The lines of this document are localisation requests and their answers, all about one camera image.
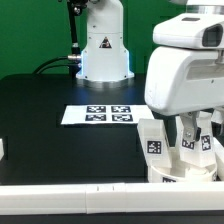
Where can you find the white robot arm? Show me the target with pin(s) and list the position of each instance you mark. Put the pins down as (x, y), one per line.
(104, 59)

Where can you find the white front rail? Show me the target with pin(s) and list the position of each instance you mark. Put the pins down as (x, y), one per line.
(111, 198)

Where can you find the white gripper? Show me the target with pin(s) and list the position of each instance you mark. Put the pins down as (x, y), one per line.
(186, 71)

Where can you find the white round stool seat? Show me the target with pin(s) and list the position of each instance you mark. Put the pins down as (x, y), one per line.
(182, 172)

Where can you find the black camera pole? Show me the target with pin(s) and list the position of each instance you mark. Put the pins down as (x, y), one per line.
(75, 8)

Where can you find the white marker sheet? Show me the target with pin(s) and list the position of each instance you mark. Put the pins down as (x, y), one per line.
(105, 114)

